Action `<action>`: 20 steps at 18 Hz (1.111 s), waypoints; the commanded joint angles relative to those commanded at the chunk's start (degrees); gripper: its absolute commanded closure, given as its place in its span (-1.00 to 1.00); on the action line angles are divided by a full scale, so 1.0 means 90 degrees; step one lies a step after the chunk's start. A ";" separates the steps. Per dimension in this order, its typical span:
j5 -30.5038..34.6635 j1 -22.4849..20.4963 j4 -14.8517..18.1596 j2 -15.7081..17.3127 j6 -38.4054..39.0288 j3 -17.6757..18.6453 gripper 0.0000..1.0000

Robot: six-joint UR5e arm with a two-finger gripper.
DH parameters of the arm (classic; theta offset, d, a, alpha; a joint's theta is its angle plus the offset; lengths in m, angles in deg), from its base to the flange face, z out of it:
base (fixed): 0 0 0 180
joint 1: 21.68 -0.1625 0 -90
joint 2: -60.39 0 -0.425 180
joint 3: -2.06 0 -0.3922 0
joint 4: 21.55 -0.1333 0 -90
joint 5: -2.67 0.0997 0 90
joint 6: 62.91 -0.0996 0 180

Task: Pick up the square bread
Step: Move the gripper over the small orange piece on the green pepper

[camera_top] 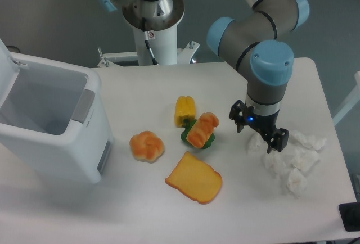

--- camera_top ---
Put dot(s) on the long twisted bread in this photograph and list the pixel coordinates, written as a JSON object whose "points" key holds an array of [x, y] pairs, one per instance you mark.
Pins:
{"points": [[202, 130]]}

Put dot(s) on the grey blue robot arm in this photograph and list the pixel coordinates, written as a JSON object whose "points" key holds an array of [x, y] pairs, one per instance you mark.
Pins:
{"points": [[251, 47]]}

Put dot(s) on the green bell pepper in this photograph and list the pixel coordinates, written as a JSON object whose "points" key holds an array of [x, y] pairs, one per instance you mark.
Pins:
{"points": [[187, 129]]}

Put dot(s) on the white trash bin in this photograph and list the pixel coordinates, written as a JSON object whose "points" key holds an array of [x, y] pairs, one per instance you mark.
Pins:
{"points": [[53, 118]]}

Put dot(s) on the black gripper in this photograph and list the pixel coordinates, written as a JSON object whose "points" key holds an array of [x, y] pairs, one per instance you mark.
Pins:
{"points": [[262, 119]]}

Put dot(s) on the square toast bread slice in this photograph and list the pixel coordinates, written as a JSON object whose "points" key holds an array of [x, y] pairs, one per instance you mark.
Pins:
{"points": [[195, 179]]}

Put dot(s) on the crumpled white tissue left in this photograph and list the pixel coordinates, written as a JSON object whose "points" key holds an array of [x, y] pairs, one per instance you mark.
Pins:
{"points": [[255, 143]]}

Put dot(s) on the crumpled white tissue centre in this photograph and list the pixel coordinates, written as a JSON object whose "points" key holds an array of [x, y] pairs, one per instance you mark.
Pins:
{"points": [[282, 163]]}

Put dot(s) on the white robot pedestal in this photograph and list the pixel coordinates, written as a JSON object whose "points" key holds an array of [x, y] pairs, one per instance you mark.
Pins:
{"points": [[155, 30]]}

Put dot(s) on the round knotted bread roll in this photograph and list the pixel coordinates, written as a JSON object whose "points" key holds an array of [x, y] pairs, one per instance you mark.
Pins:
{"points": [[146, 146]]}

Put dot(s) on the crumpled white tissue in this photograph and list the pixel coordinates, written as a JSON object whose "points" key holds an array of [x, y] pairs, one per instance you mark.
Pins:
{"points": [[282, 163], [311, 142], [293, 183], [255, 143]]}

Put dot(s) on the yellow bell pepper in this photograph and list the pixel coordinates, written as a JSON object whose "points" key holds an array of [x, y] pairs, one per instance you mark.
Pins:
{"points": [[185, 111]]}

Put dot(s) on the black device at edge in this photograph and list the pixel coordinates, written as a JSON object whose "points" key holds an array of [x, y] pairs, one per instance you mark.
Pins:
{"points": [[349, 213]]}

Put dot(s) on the white frame at right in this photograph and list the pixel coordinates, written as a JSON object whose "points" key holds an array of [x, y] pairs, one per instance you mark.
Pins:
{"points": [[348, 103]]}

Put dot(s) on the crumpled white tissue top right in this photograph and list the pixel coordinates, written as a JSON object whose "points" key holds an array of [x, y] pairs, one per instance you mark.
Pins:
{"points": [[311, 142]]}

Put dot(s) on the crumpled white tissue bottom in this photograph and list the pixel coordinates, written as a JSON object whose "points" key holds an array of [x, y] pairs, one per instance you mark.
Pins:
{"points": [[293, 183]]}

